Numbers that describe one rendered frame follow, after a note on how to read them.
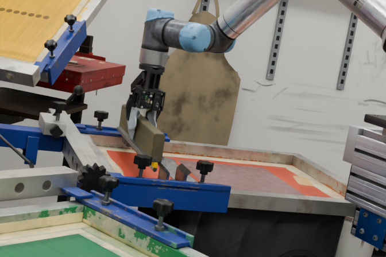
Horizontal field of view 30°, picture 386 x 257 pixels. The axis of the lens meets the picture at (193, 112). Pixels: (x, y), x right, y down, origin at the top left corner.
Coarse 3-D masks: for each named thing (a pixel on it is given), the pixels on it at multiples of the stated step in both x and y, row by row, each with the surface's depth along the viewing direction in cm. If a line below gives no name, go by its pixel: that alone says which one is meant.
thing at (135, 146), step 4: (120, 128) 214; (120, 132) 212; (124, 132) 210; (124, 136) 206; (128, 136) 205; (128, 140) 201; (132, 140) 200; (132, 144) 196; (136, 144) 196; (136, 148) 192; (140, 148) 192; (140, 152) 187; (144, 152) 188
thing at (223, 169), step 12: (120, 156) 216; (132, 156) 218; (132, 168) 204; (192, 168) 216; (216, 168) 222; (228, 168) 224; (240, 168) 227; (252, 168) 230; (264, 168) 233; (276, 168) 237; (264, 180) 216; (276, 180) 219; (288, 180) 222
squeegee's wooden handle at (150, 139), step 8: (120, 120) 219; (144, 120) 196; (136, 128) 199; (144, 128) 191; (152, 128) 186; (136, 136) 198; (144, 136) 190; (152, 136) 182; (160, 136) 182; (144, 144) 189; (152, 144) 182; (160, 144) 182; (152, 152) 182; (160, 152) 182; (152, 160) 182; (160, 160) 183
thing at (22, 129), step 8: (0, 128) 186; (8, 128) 187; (16, 128) 189; (24, 128) 190; (32, 128) 192; (8, 136) 187; (16, 136) 188; (24, 136) 189; (32, 136) 189; (40, 136) 190; (48, 136) 191; (0, 144) 187; (16, 144) 188; (24, 144) 189; (40, 144) 190; (48, 144) 191; (56, 144) 192
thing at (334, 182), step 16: (96, 144) 224; (112, 144) 226; (176, 144) 232; (192, 144) 235; (208, 144) 239; (256, 160) 242; (272, 160) 244; (288, 160) 246; (304, 160) 240; (320, 176) 227; (336, 176) 223; (240, 192) 183; (256, 192) 186; (256, 208) 184; (272, 208) 185; (288, 208) 187; (304, 208) 188; (320, 208) 190; (336, 208) 191; (352, 208) 192
